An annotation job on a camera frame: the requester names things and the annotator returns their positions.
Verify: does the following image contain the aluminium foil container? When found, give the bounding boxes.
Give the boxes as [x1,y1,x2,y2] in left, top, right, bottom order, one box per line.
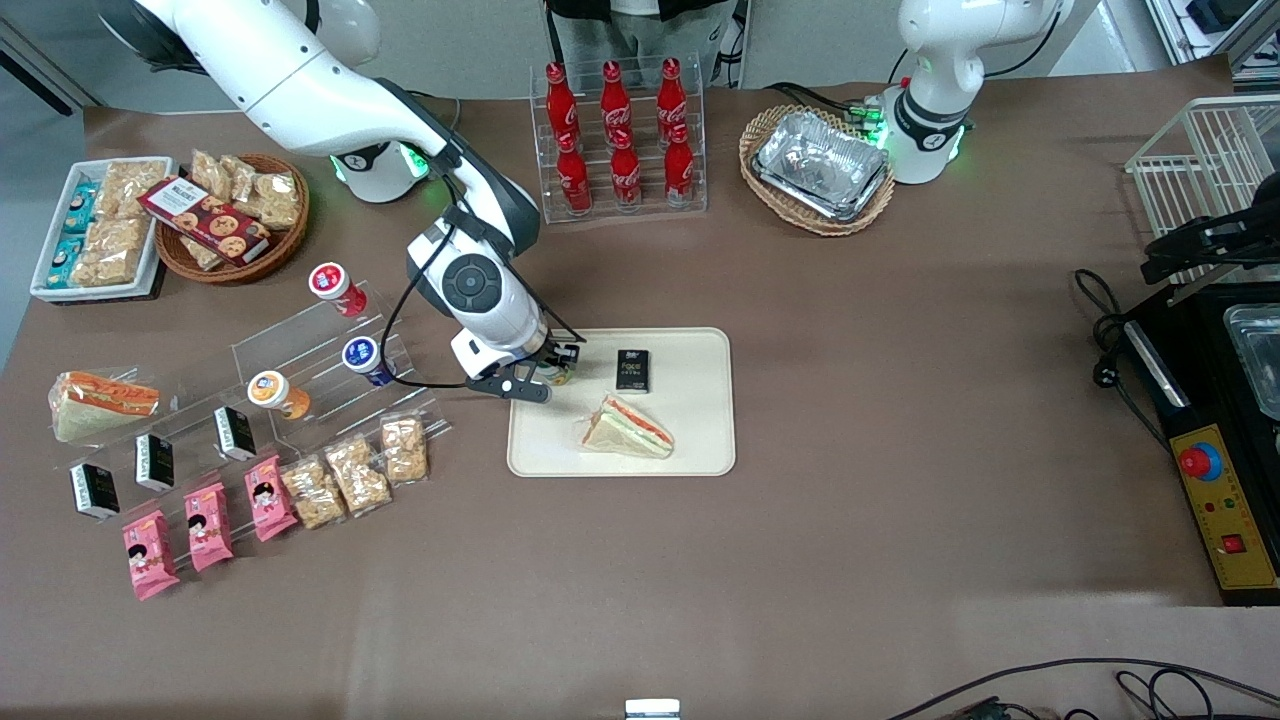
[749,109,892,224]

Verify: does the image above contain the red gum bottle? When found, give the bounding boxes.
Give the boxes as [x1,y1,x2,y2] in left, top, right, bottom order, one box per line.
[307,261,369,319]

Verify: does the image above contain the metal food container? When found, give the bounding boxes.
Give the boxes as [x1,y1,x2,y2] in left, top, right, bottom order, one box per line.
[1221,302,1280,422]

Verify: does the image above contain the black power cable with plug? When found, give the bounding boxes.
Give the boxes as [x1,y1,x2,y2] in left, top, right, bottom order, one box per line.
[1072,267,1173,448]

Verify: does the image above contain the clear acrylic stepped stand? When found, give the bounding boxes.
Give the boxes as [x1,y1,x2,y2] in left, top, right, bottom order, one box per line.
[231,283,453,501]
[50,365,286,586]

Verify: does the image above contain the cream plastic tray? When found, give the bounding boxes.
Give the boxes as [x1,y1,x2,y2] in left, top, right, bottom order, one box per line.
[506,327,738,479]

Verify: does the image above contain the light oval wicker basket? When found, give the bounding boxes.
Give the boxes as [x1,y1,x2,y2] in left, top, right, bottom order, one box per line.
[738,103,898,239]

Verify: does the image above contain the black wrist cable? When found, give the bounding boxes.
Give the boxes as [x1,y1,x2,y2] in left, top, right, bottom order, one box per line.
[379,150,586,391]

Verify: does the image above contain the person torso dark clothes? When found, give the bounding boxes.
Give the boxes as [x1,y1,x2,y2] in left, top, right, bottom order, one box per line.
[544,0,748,63]

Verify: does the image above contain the looped black cable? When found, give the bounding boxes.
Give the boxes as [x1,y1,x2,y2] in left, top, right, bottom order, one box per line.
[1114,667,1213,720]

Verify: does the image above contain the black sealing machine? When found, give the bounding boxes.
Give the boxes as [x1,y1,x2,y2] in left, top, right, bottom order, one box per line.
[1119,280,1280,609]

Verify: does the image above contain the thin black base cable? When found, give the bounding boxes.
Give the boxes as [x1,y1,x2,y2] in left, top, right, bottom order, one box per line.
[404,91,462,151]

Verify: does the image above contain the long black cable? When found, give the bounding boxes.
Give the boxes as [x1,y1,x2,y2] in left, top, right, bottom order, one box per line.
[884,656,1280,720]

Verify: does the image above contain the orange gum bottle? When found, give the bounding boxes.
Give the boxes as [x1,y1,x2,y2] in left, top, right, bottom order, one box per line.
[247,370,312,422]

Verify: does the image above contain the red cookie box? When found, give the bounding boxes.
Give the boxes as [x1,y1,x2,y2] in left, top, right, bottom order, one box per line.
[137,176,274,265]

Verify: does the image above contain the pink snack box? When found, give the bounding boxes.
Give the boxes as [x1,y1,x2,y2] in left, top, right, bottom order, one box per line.
[121,509,182,602]
[183,481,236,574]
[243,454,299,543]

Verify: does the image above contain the white wire rack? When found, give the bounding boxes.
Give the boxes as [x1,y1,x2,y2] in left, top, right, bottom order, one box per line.
[1124,94,1280,287]

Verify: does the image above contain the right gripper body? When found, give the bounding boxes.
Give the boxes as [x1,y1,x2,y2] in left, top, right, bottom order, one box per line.
[450,318,563,388]

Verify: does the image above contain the red cola bottle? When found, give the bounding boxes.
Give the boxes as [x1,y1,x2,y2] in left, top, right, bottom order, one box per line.
[555,130,594,215]
[609,130,644,209]
[663,122,697,202]
[544,62,580,143]
[656,57,690,137]
[599,60,634,141]

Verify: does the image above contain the blue gum bottle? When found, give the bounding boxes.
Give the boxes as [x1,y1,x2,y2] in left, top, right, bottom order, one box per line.
[342,336,399,389]

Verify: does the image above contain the round brown wicker basket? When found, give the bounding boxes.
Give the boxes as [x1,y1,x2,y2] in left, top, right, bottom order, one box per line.
[154,153,310,289]

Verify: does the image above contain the grey metal shelf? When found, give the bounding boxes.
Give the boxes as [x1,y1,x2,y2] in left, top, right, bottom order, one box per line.
[1144,0,1280,87]

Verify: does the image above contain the silver machine handle bar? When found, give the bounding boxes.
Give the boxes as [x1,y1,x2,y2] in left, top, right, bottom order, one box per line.
[1124,319,1192,408]

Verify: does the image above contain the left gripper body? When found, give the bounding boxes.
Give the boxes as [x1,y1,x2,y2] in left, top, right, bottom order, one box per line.
[1148,198,1280,265]

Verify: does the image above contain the black hanging cables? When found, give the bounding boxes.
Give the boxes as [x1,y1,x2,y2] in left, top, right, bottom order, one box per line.
[709,0,747,88]

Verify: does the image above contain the white rectangular bin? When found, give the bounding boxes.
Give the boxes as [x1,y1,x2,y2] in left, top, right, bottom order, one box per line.
[29,157,177,304]

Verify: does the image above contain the clear granola snack pack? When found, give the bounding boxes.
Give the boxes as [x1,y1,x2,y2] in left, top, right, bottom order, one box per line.
[68,216,153,290]
[279,455,348,531]
[322,434,393,518]
[97,160,172,222]
[379,413,432,487]

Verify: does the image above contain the small blue snack pack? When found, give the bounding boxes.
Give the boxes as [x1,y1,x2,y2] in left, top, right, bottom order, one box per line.
[61,180,102,234]
[44,235,87,290]

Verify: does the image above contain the red emergency push button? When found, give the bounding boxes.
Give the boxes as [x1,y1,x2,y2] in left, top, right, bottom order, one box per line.
[1177,441,1225,483]

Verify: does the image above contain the wrapped triangle sandwich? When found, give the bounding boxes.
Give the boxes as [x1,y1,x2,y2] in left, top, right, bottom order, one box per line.
[49,370,162,445]
[577,393,677,462]

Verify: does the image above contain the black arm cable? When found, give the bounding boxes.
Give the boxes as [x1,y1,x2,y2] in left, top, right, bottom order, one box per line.
[888,0,1065,85]

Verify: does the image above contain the clear acrylic bottle rack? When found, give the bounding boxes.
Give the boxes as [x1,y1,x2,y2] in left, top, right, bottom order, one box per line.
[527,51,709,225]

